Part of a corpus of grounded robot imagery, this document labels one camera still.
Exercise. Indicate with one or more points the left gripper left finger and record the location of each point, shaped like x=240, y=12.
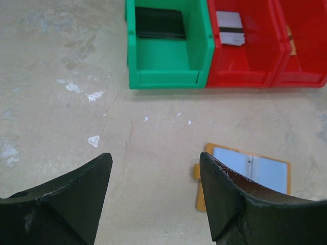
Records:
x=64, y=210

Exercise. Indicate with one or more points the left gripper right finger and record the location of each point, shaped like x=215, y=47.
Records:
x=241, y=211

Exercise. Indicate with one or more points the red bin with silver card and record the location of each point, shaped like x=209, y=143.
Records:
x=255, y=63

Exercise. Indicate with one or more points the gold card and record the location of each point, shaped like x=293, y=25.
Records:
x=292, y=43

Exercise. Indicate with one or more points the green plastic bin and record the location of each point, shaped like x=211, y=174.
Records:
x=170, y=63

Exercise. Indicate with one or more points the silver card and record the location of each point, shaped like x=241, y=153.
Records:
x=230, y=28

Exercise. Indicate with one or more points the red bin with gold card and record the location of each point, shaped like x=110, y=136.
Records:
x=307, y=21

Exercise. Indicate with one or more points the black card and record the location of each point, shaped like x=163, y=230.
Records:
x=159, y=23

